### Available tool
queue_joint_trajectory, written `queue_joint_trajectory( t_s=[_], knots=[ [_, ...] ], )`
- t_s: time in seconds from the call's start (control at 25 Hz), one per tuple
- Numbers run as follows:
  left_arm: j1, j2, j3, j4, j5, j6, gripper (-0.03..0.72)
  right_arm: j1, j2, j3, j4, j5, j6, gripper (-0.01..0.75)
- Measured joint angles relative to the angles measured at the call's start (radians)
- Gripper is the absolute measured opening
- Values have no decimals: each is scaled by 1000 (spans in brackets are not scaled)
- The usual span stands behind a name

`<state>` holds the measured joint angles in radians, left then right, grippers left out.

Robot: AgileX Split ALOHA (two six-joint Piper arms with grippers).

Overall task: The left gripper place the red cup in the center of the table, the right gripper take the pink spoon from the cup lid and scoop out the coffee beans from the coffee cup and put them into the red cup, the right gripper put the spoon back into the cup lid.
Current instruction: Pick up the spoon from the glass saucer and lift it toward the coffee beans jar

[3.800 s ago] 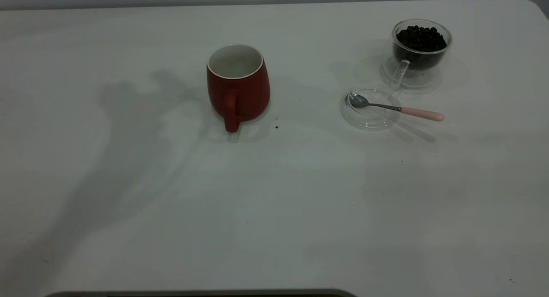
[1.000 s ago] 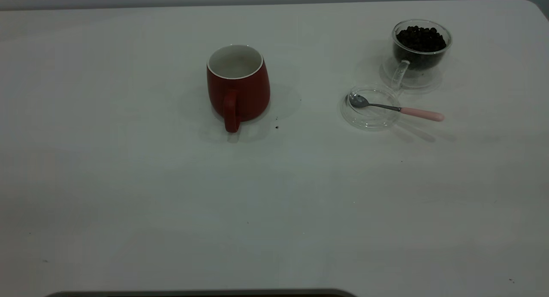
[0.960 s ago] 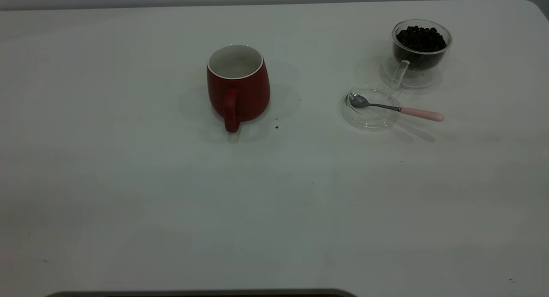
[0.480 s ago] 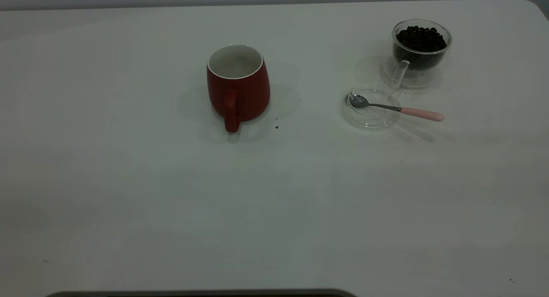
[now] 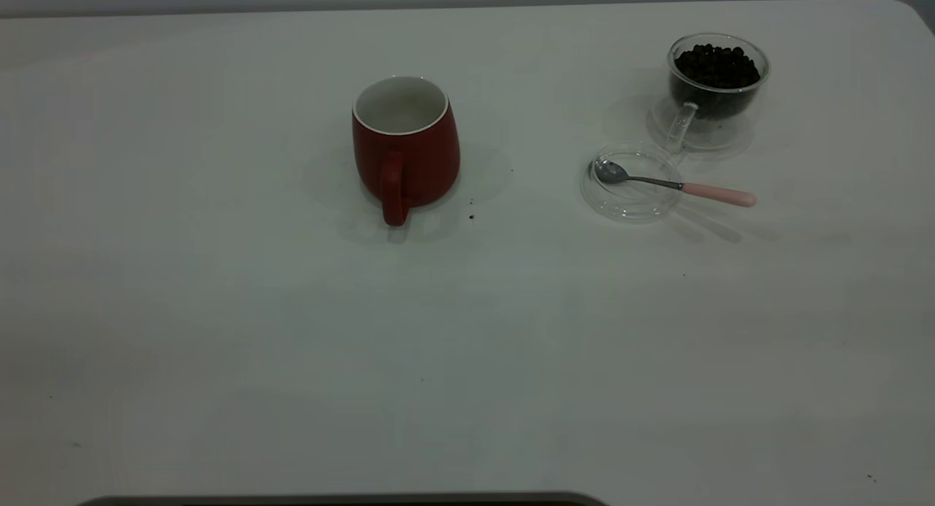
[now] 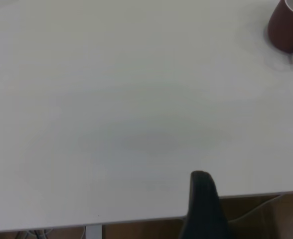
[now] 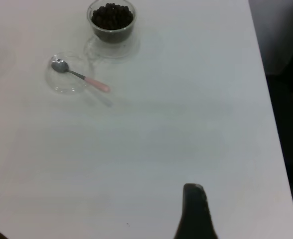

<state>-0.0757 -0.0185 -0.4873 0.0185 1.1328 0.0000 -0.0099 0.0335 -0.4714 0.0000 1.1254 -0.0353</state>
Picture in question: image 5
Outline clear glass cup with handle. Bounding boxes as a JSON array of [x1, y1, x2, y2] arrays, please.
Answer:
[[663, 31, 771, 156]]

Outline red ceramic mug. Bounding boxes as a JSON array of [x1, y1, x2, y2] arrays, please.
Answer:
[[352, 75, 462, 227]]

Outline small round glass dish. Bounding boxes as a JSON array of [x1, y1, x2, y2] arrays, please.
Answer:
[[581, 145, 684, 222]]

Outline dark coffee beans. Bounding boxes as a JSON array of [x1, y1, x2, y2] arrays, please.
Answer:
[[672, 43, 762, 120]]

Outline metal spoon with pink handle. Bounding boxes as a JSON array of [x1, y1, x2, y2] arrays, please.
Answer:
[[593, 158, 758, 207]]

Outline clear glass saucer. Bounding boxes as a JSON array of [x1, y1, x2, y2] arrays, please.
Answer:
[[650, 93, 755, 156]]

